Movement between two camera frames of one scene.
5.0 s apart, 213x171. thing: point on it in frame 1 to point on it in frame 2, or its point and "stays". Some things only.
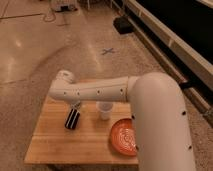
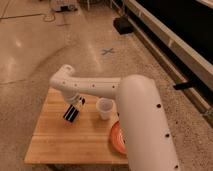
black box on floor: x=123 y=25 stays
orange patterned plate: x=123 y=138 stays
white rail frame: x=186 y=63 stays
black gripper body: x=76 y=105 to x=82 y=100
